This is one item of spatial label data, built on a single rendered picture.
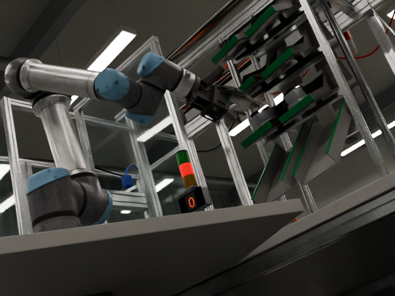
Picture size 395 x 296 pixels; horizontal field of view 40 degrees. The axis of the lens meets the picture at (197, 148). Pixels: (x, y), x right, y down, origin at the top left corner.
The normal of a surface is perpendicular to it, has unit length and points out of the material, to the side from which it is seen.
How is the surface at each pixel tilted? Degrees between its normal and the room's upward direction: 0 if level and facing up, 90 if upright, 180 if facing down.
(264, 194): 90
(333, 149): 90
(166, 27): 180
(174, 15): 180
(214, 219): 90
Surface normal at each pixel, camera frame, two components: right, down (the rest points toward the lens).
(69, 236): 0.36, -0.49
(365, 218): -0.67, -0.14
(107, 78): -0.46, -0.24
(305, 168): 0.56, -0.49
